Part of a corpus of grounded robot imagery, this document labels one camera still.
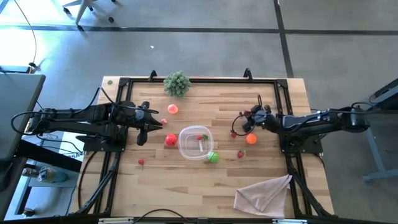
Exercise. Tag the orange toy tangerine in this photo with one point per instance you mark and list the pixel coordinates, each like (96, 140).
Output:
(251, 138)

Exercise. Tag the white paper sheet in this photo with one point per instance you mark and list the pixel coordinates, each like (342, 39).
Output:
(70, 155)

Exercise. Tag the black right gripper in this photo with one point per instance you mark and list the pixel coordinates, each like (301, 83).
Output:
(264, 118)

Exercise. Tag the pink folded cloth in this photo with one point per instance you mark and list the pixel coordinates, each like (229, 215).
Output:
(264, 196)

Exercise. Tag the green toy cabbage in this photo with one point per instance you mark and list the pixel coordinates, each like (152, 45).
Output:
(213, 157)

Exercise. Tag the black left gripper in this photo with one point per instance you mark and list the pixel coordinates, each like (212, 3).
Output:
(136, 116)

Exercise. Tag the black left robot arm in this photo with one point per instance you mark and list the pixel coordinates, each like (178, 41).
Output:
(77, 118)

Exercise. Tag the small red toy tomato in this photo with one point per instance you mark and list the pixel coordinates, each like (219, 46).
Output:
(234, 134)

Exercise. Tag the black aluminium table frame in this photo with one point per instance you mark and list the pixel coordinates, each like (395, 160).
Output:
(202, 80)

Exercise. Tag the potted green succulent plant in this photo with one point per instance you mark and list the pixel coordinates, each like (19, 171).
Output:
(177, 84)

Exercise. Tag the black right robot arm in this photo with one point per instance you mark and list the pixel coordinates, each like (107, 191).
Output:
(311, 121)

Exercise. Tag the teal bottle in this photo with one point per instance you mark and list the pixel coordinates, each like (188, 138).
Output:
(51, 176)

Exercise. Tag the small red strawberry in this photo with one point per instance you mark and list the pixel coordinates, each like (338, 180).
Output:
(141, 161)

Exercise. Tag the clear plastic tupperware container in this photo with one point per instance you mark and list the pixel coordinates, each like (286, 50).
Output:
(189, 152)

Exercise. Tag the blue desk leg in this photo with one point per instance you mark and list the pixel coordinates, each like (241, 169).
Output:
(379, 155)

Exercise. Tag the grey desk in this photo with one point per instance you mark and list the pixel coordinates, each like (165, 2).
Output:
(18, 112)

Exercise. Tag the large toy peach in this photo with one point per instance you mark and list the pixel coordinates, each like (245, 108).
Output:
(173, 109)

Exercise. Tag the small toy peach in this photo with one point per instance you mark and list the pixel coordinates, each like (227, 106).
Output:
(163, 121)

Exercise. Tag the office chair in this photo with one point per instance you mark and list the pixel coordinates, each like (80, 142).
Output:
(84, 9)

